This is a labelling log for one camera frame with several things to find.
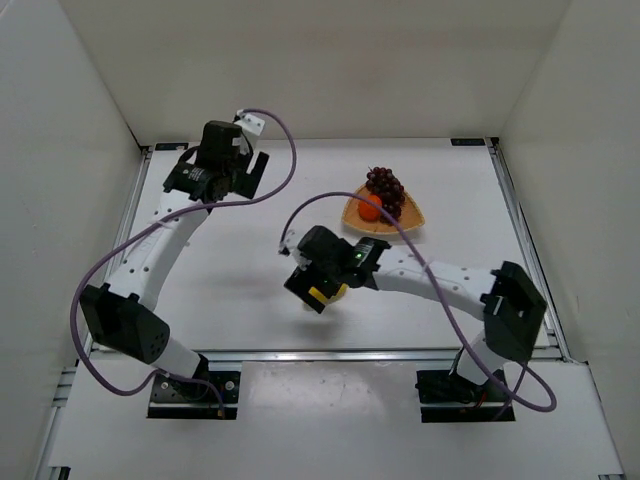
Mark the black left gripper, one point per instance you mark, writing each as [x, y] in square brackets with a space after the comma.
[255, 173]

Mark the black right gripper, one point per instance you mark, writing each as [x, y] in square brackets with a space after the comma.
[310, 291]

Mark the yellow fake mango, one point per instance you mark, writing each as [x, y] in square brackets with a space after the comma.
[341, 292]

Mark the dark red fake grape bunch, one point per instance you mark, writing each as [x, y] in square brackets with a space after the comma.
[383, 184]

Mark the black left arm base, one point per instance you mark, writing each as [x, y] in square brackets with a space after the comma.
[170, 399]

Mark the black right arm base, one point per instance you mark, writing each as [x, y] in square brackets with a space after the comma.
[446, 398]

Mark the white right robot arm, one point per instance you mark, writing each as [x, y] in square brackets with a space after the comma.
[505, 300]

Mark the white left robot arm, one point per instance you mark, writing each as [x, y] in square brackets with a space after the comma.
[120, 314]

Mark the orange fake fruit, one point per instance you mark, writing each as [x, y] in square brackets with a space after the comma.
[369, 209]

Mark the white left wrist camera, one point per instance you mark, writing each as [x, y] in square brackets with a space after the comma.
[252, 128]

